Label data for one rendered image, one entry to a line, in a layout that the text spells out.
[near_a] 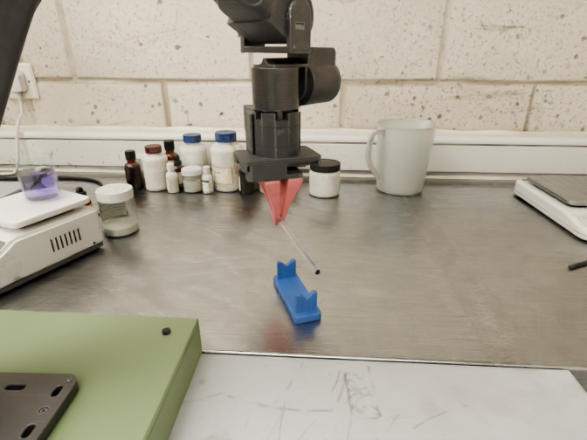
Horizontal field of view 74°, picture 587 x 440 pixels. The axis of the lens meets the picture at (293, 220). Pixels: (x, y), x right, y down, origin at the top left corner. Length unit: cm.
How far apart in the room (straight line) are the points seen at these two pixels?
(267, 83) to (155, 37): 63
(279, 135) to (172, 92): 62
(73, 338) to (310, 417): 24
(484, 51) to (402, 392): 83
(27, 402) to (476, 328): 45
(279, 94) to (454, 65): 64
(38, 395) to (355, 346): 29
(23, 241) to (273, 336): 36
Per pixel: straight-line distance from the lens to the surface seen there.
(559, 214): 86
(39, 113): 125
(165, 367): 38
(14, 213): 67
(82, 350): 43
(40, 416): 37
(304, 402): 40
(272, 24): 45
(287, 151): 49
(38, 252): 65
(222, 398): 41
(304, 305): 48
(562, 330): 57
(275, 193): 50
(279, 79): 48
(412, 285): 57
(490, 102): 109
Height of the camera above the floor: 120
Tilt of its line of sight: 24 degrees down
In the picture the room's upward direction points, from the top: straight up
